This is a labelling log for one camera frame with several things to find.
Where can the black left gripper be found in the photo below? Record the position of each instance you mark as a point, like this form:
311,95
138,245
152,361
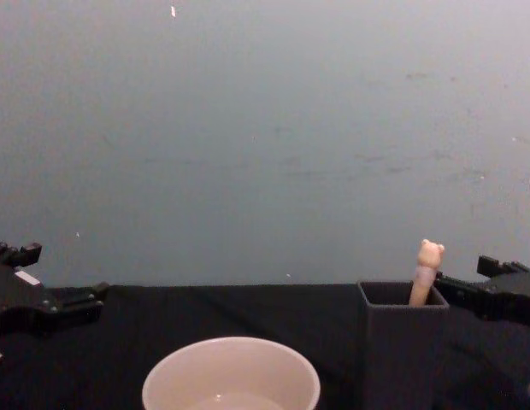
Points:
17,303

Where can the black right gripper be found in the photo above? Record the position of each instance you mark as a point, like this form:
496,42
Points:
515,299

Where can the cream pen with bear top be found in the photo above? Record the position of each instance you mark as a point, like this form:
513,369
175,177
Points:
428,260

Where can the dark grey square pen holder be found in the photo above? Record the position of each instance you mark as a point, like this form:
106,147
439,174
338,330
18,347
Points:
402,354

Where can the black table cloth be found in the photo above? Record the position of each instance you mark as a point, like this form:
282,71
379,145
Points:
205,312

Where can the white round bowl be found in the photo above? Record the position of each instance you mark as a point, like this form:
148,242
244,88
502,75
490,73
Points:
231,367

